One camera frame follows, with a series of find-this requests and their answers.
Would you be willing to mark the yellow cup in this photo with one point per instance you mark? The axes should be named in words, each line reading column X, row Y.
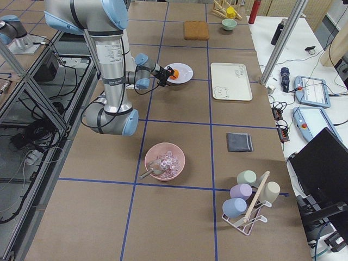
column 230, row 12

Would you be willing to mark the pink bowl with ice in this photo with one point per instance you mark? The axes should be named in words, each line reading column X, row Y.
column 167, row 159

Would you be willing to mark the white round plate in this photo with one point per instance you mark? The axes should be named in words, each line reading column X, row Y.
column 185, row 73

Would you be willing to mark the wooden rack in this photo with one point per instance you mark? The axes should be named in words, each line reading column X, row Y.
column 220, row 6

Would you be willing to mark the black monitor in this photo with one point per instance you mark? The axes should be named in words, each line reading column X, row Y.
column 321, row 167

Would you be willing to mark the red bottle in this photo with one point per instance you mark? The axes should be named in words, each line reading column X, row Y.
column 254, row 11

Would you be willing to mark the beige cup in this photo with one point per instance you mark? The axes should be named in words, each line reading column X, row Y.
column 270, row 192

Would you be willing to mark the green cup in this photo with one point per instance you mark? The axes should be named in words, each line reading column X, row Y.
column 247, row 177

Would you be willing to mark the wooden rod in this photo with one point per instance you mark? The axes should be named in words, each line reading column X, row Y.
column 256, row 196

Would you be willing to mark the teach pendant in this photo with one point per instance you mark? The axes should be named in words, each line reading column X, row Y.
column 312, row 91
column 311, row 121

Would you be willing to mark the folded grey cloth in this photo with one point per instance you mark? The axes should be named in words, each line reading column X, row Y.
column 239, row 142

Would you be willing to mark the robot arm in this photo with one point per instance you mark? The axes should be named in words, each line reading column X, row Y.
column 146, row 67
column 105, row 21

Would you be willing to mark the cream bear print tray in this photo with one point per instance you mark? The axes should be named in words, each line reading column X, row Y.
column 230, row 82

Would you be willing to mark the orange fruit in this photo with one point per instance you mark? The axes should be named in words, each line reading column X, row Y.
column 175, row 74

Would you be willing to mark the black power strip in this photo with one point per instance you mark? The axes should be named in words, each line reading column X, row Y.
column 281, row 125

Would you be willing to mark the upper teach pendant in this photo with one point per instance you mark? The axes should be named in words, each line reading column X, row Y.
column 312, row 91

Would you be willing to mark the blue cup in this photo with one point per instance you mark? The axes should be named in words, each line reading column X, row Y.
column 234, row 207

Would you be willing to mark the purple cup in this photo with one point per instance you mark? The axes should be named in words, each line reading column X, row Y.
column 242, row 190

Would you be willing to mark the folded dark umbrella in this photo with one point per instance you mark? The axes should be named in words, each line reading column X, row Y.
column 285, row 79

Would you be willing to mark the aluminium frame post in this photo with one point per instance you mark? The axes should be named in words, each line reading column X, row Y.
column 283, row 39

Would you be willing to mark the metal scoop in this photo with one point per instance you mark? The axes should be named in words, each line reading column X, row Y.
column 152, row 170

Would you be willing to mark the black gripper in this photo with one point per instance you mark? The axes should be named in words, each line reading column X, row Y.
column 162, row 72

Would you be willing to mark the lower teach pendant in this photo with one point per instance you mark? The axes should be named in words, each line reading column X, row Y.
column 311, row 121

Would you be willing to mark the brown wooden tray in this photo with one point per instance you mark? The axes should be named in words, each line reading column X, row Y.
column 196, row 30

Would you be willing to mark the black bottle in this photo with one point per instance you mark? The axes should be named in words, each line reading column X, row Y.
column 278, row 31

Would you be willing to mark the white wire cup rack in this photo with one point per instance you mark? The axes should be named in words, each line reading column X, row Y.
column 246, row 227

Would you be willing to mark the mint green bowl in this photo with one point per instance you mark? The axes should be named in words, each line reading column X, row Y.
column 228, row 24

